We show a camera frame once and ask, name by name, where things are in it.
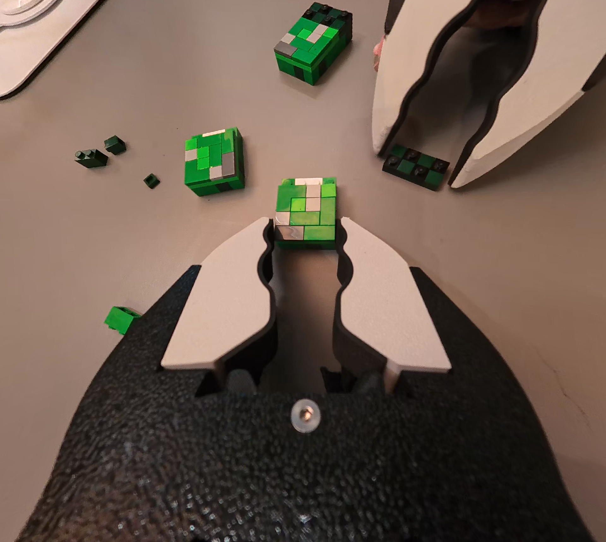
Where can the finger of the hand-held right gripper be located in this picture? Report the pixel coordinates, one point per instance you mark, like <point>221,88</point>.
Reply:
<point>554,78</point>
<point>426,7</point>

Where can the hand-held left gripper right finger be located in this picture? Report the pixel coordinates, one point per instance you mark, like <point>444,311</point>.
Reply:
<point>388,310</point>

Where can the dark green two-stud lego brick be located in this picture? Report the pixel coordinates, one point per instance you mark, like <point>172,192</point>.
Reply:
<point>91,158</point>

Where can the bright green lego brick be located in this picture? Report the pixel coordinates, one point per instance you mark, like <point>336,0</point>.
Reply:
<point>120,318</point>

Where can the green lego leg block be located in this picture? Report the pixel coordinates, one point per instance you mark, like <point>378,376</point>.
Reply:
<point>307,215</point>
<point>213,163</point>

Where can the green lego block dark studs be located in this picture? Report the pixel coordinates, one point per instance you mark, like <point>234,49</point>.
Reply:
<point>310,47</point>

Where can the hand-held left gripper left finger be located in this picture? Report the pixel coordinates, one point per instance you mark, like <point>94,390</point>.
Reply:
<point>222,305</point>

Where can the tiny dark green lego piece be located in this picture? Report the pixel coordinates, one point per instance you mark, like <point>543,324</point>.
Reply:
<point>151,181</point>

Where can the white desk lamp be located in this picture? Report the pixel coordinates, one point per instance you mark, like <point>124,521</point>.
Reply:
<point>71,7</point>

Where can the dark green lego plate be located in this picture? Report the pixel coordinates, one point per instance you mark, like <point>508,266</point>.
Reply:
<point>414,168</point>

